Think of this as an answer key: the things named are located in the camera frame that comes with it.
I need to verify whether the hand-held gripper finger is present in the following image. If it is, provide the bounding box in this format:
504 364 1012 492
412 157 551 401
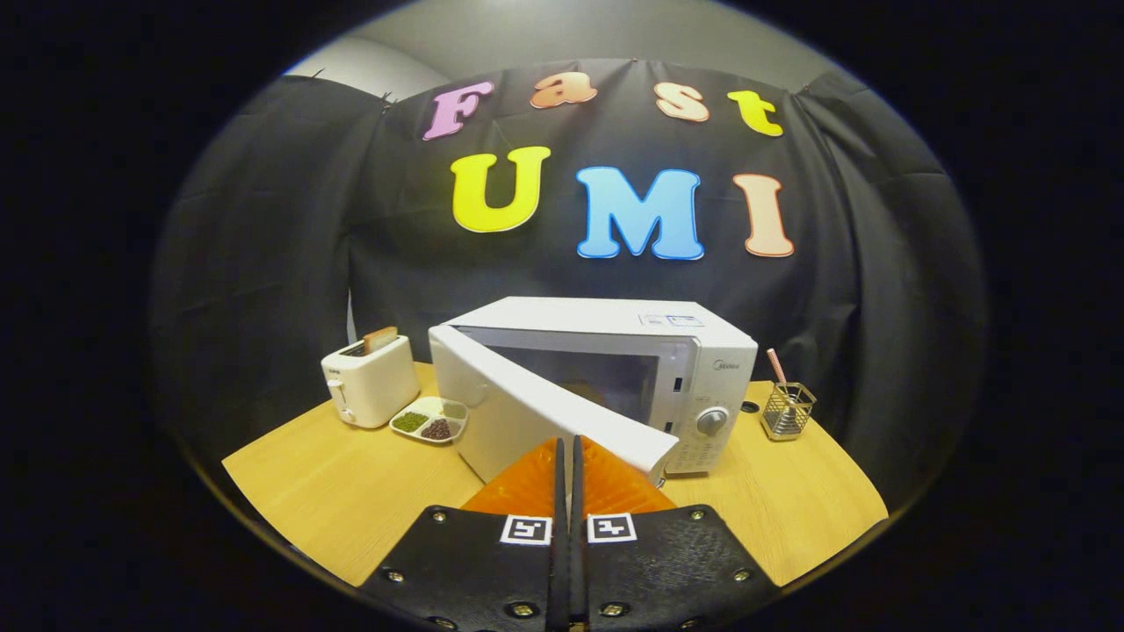
571 434 782 631
360 437 572 631

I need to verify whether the white microwave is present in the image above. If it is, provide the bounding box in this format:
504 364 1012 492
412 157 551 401
428 297 759 488

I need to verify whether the divided dish of beans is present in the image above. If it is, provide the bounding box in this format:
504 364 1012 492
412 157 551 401
389 396 469 445

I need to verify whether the white toaster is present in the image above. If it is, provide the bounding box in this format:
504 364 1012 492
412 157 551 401
321 334 422 429

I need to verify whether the pink striped straw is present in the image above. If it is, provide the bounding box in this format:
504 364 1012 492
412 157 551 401
767 348 796 413

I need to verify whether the wire mesh holder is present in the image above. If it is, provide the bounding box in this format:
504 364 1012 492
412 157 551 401
760 382 818 442

